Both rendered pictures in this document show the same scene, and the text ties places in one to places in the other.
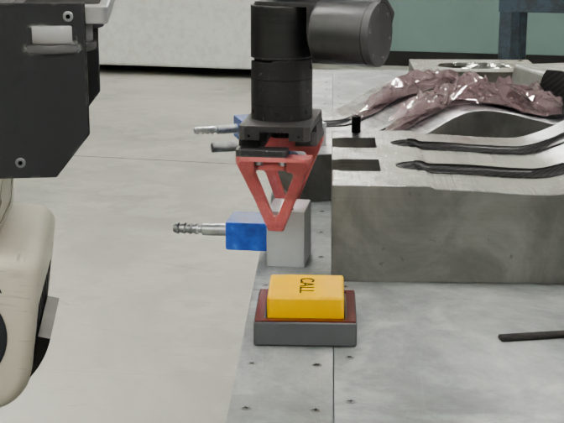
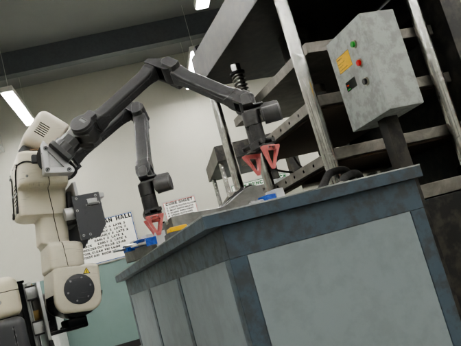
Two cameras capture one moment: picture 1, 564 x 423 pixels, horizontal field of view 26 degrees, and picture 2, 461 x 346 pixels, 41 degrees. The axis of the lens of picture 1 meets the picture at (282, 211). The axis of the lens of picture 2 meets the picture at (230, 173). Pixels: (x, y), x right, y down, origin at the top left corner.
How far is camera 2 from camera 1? 133 cm
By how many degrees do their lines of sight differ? 32
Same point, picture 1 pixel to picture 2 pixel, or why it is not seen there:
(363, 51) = (169, 185)
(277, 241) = (159, 239)
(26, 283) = (96, 268)
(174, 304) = not seen: outside the picture
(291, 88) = (153, 200)
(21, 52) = (85, 206)
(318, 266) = not seen: hidden behind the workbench
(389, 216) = (186, 221)
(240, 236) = (149, 241)
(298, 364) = not seen: hidden behind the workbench
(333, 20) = (160, 180)
